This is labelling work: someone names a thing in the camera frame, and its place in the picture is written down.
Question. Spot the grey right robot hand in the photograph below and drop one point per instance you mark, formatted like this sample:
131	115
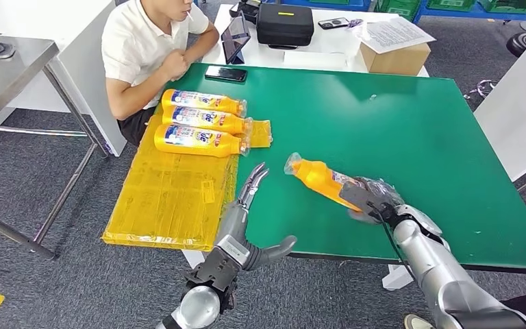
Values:
387	193

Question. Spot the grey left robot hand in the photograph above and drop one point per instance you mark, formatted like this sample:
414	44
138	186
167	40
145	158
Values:
233	227

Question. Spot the person's right hand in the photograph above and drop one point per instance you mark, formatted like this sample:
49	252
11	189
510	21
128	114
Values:
175	64

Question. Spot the orange detergent bottle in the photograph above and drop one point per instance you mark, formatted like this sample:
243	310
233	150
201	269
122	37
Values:
317	177
233	123
233	105
226	146

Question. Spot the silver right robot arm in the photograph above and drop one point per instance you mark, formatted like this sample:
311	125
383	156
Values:
435	272

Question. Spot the person's right forearm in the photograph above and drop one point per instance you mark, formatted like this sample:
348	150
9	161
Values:
136	97

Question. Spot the person's left forearm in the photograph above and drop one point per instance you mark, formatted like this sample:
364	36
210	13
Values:
206	45

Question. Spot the black smartphone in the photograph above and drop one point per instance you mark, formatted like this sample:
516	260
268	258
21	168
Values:
226	74

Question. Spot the tablet with folding stand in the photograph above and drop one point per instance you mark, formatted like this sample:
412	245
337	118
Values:
236	36

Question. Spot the yellow taped cardboard sheet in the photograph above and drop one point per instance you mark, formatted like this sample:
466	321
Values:
167	204

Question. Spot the green table mat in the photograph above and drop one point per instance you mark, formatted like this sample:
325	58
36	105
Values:
449	159

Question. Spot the white desk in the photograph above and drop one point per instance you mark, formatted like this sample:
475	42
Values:
86	88
515	111
263	56

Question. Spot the black device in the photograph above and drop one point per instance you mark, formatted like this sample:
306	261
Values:
246	9

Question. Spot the black carrying case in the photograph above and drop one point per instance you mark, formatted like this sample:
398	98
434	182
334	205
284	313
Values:
285	25

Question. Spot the brown cardboard box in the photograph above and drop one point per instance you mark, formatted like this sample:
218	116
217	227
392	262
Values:
397	61

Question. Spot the chrome chair base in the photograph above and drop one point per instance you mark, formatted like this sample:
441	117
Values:
480	89

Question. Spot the printed paper sheet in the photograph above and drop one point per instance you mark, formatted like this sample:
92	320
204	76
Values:
394	35

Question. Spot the small grey metal part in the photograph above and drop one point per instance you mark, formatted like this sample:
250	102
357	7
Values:
5	50

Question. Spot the stainless steel table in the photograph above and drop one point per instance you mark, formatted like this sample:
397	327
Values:
0	79

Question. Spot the green plastic crate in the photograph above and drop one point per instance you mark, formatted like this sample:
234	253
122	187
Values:
397	5
508	5
451	4

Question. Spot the blue metal rack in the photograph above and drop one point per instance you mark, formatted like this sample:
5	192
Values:
471	15

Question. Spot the black round stool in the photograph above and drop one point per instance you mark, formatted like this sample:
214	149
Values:
522	44

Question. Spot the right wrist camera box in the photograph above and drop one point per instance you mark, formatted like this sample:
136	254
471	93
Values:
358	195

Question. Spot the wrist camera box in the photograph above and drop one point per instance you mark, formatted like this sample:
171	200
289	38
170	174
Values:
358	195
220	270

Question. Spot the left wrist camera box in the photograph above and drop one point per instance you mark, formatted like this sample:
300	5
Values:
220	270

